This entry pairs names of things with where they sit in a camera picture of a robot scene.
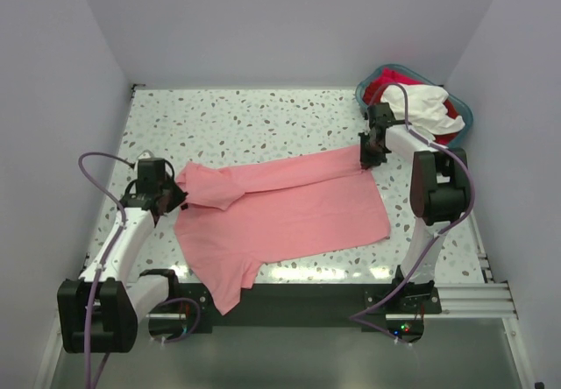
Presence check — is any pink t shirt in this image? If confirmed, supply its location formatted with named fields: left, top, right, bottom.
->
left=174, top=145, right=391, bottom=315

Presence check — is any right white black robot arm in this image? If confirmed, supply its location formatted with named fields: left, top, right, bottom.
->
left=359, top=103, right=472, bottom=313

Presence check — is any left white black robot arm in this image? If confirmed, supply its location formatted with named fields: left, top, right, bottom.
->
left=57, top=153, right=187, bottom=353

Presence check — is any red t shirt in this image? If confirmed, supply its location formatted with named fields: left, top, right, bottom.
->
left=359, top=67, right=467, bottom=145

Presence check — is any white t shirt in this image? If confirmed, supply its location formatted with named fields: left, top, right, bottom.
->
left=380, top=84, right=465, bottom=141

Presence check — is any teal plastic basket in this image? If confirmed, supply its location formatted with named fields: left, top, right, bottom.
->
left=355, top=64, right=473, bottom=146

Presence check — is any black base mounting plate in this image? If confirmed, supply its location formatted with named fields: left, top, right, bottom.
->
left=147, top=281, right=441, bottom=346

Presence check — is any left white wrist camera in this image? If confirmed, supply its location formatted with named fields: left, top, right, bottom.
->
left=138, top=151, right=154, bottom=159

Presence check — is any aluminium frame rail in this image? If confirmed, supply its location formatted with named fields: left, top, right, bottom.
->
left=153, top=215, right=523, bottom=368

